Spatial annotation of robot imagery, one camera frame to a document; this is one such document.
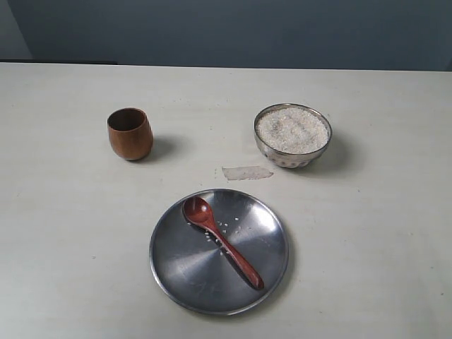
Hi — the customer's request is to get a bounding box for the dark red wooden spoon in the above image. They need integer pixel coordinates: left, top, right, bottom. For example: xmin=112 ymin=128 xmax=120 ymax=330
xmin=182 ymin=196 xmax=265 ymax=290

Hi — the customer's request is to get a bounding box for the steel bowl of rice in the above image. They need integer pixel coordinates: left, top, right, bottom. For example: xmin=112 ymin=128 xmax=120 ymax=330
xmin=254 ymin=103 xmax=333 ymax=169

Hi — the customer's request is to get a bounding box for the clear tape strip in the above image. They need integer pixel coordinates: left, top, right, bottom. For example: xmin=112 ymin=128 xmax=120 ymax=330
xmin=222 ymin=166 xmax=273 ymax=181

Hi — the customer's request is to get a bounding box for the brown wooden cup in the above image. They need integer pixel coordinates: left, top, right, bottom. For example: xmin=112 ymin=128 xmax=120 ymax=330
xmin=107 ymin=107 xmax=154 ymax=161

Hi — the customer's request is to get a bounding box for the round steel plate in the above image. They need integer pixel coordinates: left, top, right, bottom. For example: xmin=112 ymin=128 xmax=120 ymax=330
xmin=149 ymin=189 xmax=289 ymax=316

